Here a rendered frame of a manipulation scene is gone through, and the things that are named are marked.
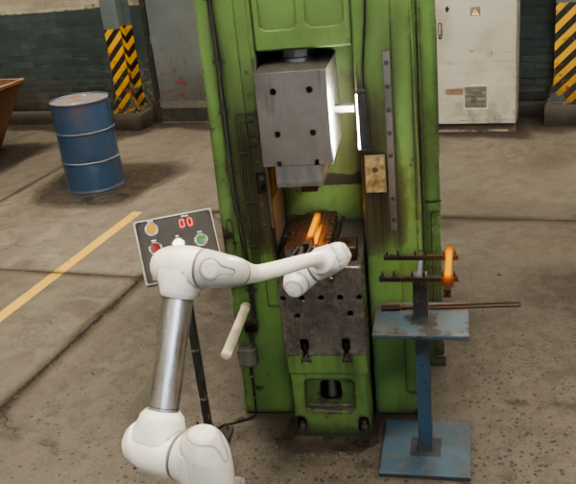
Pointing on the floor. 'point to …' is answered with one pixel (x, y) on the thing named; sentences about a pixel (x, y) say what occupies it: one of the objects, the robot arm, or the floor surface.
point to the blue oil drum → (87, 142)
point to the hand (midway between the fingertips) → (307, 245)
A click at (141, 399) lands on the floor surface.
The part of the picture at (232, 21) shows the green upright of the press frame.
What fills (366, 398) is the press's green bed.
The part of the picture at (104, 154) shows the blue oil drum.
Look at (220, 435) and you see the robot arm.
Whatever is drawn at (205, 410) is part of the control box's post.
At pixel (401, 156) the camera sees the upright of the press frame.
